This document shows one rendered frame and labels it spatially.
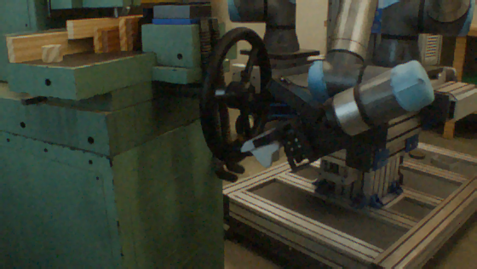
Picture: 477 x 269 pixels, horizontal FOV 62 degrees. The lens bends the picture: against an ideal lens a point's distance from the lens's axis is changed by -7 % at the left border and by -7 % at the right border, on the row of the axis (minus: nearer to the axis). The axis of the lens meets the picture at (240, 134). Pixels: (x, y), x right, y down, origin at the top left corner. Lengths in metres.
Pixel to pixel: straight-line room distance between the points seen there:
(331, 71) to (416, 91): 0.20
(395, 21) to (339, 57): 0.55
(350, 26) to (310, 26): 3.55
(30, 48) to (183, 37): 0.31
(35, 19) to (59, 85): 0.37
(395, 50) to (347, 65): 0.54
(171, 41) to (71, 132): 0.28
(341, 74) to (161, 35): 0.39
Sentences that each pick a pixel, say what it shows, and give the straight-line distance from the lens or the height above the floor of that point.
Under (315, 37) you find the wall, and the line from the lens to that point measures 4.38.
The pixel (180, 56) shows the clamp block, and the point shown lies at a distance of 0.90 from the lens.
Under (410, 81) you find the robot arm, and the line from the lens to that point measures 0.67.
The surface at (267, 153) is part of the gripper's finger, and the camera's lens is 0.78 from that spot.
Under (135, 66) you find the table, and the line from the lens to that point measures 0.89.
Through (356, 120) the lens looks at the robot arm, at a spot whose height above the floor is 0.83.
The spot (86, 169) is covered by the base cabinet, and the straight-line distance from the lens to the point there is 0.94.
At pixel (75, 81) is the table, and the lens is 0.79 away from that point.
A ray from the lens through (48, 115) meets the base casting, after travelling 0.99.
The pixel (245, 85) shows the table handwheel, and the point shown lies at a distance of 0.88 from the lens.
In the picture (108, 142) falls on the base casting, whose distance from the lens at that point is 0.86.
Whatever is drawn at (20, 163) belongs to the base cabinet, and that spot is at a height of 0.64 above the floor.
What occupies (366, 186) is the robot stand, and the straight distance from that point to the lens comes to 1.72.
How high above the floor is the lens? 1.01
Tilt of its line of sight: 18 degrees down
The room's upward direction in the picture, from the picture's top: straight up
